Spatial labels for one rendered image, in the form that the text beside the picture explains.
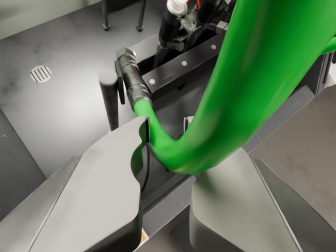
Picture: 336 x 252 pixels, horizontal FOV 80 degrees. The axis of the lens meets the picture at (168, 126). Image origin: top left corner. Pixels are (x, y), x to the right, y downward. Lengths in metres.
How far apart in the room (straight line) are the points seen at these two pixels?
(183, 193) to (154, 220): 0.07
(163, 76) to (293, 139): 1.60
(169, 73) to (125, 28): 0.26
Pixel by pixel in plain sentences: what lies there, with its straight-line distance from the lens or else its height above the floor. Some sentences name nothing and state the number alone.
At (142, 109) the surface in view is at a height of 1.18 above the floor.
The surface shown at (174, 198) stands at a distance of 0.40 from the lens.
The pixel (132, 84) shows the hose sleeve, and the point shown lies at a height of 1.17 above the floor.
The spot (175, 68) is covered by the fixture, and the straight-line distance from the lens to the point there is 0.41.
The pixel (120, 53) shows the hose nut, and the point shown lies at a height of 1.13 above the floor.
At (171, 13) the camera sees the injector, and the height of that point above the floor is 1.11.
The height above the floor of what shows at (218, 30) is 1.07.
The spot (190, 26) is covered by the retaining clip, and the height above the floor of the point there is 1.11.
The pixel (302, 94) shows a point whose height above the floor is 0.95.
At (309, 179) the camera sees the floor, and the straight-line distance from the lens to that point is 1.96.
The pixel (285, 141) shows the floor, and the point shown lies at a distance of 1.84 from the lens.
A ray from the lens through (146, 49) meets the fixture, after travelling 0.42.
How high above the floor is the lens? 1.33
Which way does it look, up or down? 72 degrees down
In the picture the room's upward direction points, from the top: 47 degrees clockwise
